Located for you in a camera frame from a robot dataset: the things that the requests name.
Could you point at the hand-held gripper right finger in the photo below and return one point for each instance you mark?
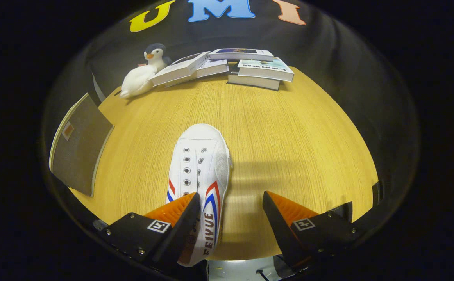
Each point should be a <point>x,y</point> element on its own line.
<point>283,234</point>

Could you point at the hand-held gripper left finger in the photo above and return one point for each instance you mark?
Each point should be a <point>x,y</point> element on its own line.
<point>180,234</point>

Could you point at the white canvas shoe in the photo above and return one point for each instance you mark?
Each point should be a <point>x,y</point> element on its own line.
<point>199,156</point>

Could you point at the beige fabric storage box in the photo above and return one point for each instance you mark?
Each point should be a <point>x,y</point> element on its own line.
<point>80,148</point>

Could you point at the dark thick book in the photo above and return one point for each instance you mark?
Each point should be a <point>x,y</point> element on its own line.
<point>252,82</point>

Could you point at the white plush toy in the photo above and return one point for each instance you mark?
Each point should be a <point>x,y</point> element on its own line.
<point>137,82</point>

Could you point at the teal cover book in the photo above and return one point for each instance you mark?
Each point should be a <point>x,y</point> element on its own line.
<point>266,70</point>

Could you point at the penguin plush toy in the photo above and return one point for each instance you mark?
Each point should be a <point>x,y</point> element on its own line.
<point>156,54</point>

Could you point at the blue cover book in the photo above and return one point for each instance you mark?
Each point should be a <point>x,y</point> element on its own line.
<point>240,54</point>

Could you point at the black backdrop cloth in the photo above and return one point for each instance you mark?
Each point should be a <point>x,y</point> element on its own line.
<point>328,50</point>

